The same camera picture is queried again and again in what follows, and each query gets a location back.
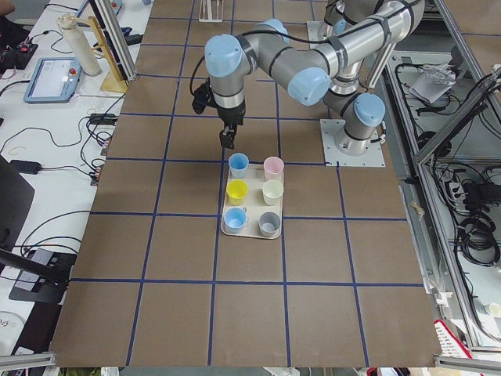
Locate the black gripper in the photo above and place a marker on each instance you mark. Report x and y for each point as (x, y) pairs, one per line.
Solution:
(231, 114)

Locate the grey ikea cup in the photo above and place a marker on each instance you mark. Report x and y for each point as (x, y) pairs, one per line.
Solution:
(269, 224)

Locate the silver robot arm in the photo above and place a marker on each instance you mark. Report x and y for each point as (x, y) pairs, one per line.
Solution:
(341, 14)
(328, 72)

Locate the blue cup far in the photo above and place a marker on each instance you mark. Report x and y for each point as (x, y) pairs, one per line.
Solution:
(238, 165)

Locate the blue cup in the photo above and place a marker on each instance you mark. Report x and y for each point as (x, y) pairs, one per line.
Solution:
(238, 165)
(234, 220)

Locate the yellow cup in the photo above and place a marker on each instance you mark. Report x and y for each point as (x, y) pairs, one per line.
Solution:
(236, 191)

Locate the pink cup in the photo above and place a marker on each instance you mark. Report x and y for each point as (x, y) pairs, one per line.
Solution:
(273, 168)

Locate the pale green cup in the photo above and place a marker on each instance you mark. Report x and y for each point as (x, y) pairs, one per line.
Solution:
(272, 192)

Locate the blue cup near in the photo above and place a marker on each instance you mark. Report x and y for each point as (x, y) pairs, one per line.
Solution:
(234, 220)

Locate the cream plastic tray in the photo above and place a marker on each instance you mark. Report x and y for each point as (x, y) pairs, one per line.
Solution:
(254, 203)

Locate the wooden stand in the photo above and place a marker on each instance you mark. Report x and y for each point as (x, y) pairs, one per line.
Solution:
(113, 82)

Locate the blue teach pendant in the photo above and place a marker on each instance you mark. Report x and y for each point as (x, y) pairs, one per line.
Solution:
(53, 81)

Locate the white cylindrical bottle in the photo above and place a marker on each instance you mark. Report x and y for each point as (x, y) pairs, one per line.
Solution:
(78, 43)

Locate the black power adapter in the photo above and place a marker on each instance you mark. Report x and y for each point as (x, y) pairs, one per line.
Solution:
(26, 167)

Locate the crumpled white paper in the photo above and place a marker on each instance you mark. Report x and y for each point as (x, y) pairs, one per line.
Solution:
(434, 81)

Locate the black monitor stand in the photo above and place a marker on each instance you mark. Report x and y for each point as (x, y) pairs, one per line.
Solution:
(44, 274)

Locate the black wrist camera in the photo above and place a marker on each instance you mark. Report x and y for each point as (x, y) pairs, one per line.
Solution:
(202, 98)

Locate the white wire cup rack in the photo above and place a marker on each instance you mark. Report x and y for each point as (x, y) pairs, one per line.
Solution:
(211, 11)

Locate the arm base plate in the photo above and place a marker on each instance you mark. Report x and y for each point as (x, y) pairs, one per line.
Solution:
(318, 31)
(372, 154)

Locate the aluminium frame post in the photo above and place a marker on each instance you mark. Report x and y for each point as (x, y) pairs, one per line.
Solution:
(109, 24)

